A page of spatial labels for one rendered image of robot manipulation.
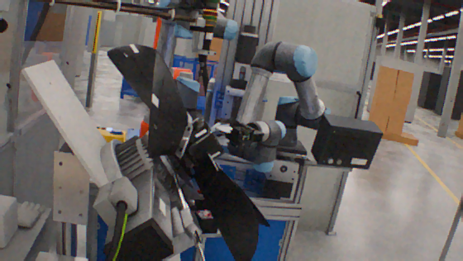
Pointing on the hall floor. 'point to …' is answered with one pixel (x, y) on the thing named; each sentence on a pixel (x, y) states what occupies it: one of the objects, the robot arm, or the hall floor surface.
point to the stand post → (68, 239)
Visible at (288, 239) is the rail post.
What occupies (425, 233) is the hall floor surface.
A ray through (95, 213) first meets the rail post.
